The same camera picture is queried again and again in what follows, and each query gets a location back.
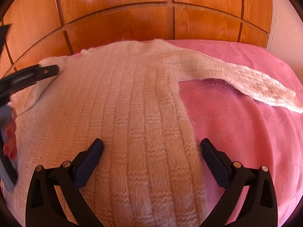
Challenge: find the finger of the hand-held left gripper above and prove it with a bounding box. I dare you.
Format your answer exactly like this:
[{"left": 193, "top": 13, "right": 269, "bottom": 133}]
[{"left": 0, "top": 64, "right": 59, "bottom": 107}]

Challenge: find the wooden wardrobe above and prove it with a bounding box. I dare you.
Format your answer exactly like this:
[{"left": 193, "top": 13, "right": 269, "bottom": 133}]
[{"left": 0, "top": 0, "right": 275, "bottom": 79}]

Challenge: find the pink bedspread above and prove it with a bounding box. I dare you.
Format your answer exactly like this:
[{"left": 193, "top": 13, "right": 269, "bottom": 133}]
[{"left": 69, "top": 39, "right": 303, "bottom": 227}]

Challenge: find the person's left hand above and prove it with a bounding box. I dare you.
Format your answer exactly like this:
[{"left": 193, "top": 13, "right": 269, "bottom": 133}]
[{"left": 3, "top": 117, "right": 17, "bottom": 160}]

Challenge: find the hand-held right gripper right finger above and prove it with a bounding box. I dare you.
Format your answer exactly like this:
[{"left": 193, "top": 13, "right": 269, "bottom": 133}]
[{"left": 200, "top": 138, "right": 278, "bottom": 227}]

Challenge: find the white knitted sweater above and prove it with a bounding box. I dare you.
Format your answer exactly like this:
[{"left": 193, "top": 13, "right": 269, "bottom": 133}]
[{"left": 5, "top": 38, "right": 303, "bottom": 227}]

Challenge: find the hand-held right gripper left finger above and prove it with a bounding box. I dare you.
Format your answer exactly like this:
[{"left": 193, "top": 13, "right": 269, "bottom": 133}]
[{"left": 26, "top": 138, "right": 105, "bottom": 227}]

